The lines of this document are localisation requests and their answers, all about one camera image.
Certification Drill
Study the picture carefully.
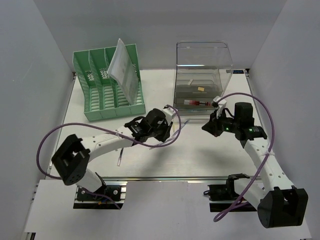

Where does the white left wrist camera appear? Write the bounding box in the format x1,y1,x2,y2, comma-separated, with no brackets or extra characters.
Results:
161,105,177,124

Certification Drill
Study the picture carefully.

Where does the light blue pen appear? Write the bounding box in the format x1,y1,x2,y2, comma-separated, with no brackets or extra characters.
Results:
174,118,191,135

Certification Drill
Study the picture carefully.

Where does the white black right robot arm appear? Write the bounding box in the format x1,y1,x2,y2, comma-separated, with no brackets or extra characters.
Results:
202,98,309,229

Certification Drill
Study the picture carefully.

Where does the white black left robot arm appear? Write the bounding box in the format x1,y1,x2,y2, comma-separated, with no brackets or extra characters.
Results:
51,107,176,200

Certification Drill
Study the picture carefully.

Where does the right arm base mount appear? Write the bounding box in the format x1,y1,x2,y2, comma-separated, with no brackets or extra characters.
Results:
203,173,250,213

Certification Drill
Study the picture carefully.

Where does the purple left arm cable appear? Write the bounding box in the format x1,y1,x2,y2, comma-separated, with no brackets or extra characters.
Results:
36,104,182,180

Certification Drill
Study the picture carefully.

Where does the grey clear pen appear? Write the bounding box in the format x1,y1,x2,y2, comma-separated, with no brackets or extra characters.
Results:
149,142,172,150

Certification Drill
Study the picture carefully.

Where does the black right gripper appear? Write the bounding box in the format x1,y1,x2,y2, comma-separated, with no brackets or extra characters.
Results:
202,108,240,137

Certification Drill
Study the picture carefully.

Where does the dark red pen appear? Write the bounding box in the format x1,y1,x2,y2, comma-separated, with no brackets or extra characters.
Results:
192,101,211,106

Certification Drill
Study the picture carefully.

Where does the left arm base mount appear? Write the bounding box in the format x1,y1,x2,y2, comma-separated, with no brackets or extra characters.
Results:
73,179,127,210

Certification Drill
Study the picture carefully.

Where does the dark blue pen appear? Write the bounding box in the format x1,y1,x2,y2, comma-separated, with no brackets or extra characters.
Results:
117,148,124,167

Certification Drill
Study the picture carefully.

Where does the clear acrylic drawer cabinet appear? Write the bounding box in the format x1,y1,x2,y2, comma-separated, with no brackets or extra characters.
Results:
173,40,234,116

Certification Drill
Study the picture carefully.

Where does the green file organizer rack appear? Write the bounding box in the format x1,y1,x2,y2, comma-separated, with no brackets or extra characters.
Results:
72,46,146,122

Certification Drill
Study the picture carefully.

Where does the clear plastic document folder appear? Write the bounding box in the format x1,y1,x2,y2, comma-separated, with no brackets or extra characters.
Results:
107,38,139,105

